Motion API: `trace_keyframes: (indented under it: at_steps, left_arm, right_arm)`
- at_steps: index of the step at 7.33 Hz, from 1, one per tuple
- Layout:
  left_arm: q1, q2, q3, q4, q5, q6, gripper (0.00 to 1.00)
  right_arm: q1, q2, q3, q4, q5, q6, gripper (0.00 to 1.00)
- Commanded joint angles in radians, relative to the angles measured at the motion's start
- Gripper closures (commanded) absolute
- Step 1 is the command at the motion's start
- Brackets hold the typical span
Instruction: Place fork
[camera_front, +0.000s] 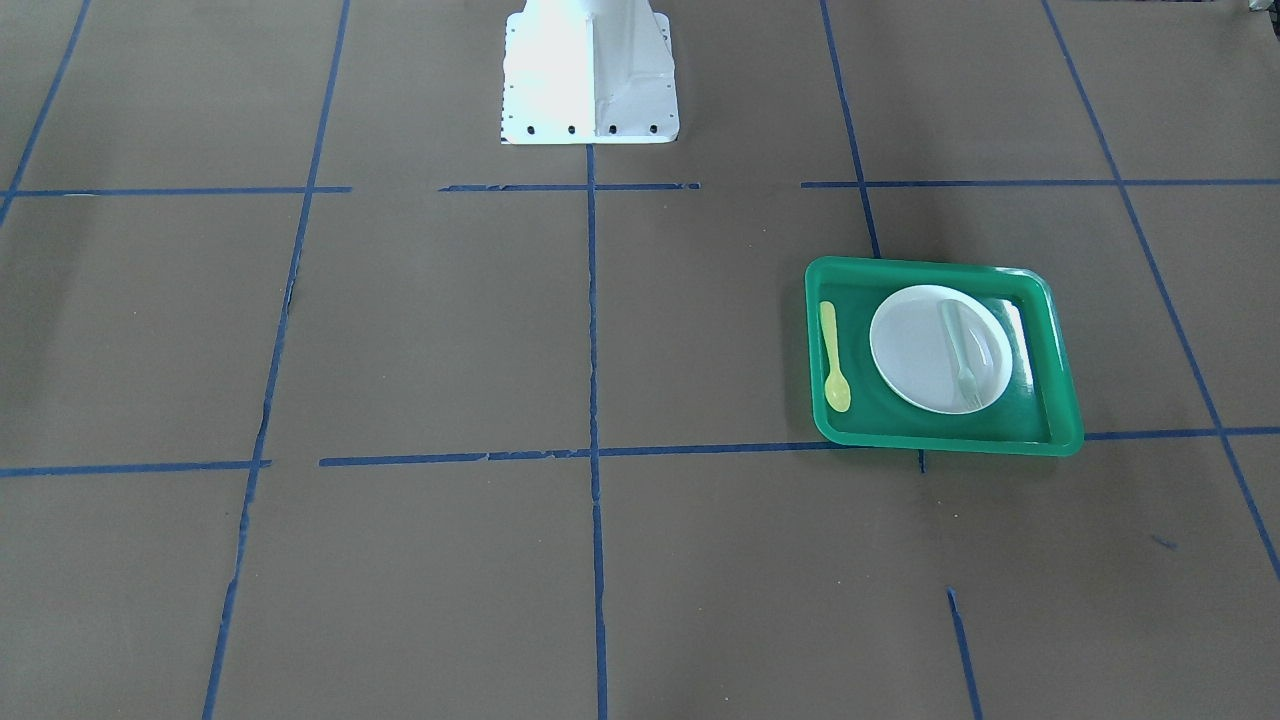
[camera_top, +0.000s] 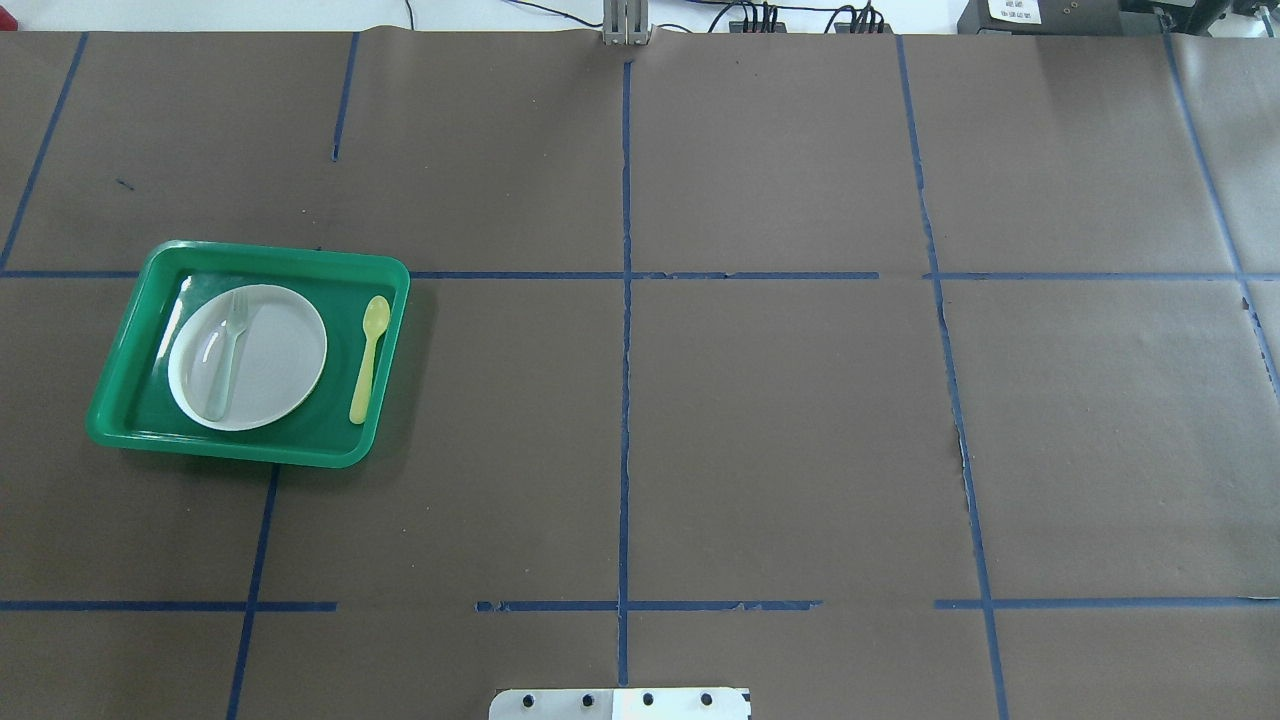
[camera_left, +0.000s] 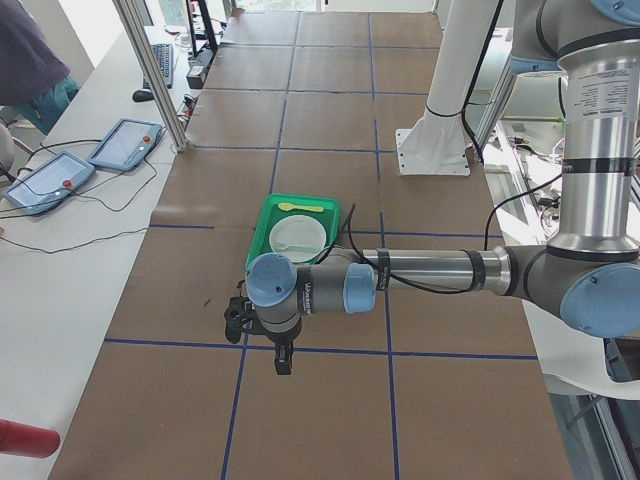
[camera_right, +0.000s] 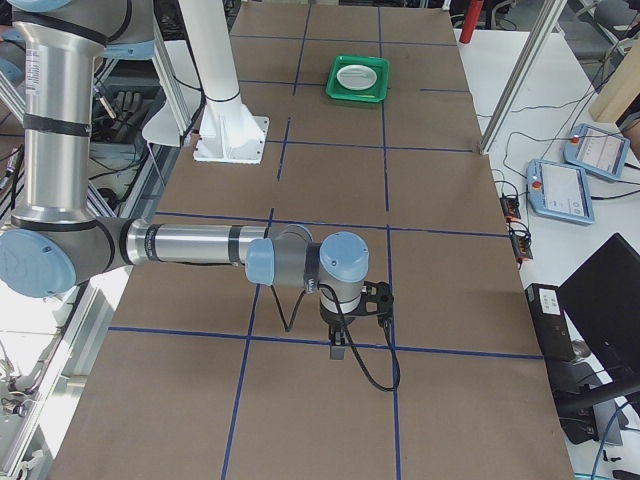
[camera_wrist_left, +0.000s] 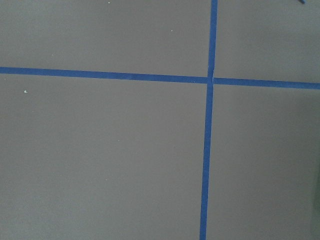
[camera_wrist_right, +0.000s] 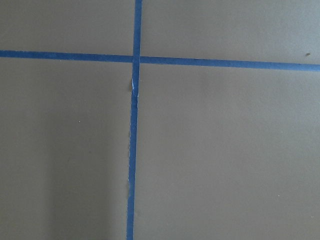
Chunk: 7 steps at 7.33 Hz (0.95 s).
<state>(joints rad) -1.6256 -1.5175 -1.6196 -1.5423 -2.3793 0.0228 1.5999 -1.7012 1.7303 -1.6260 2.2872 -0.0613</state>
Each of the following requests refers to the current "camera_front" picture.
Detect pale green plastic fork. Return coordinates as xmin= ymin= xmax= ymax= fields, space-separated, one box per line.
xmin=940 ymin=300 xmax=982 ymax=411

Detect yellow plastic spoon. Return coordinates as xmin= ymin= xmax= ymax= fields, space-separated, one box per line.
xmin=819 ymin=300 xmax=852 ymax=413

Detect green plastic tray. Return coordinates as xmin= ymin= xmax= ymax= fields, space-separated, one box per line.
xmin=804 ymin=256 xmax=1084 ymax=457

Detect white round plate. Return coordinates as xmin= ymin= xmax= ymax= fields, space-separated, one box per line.
xmin=869 ymin=284 xmax=1014 ymax=416

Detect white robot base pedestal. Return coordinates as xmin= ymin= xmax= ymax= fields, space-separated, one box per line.
xmin=500 ymin=1 xmax=681 ymax=145

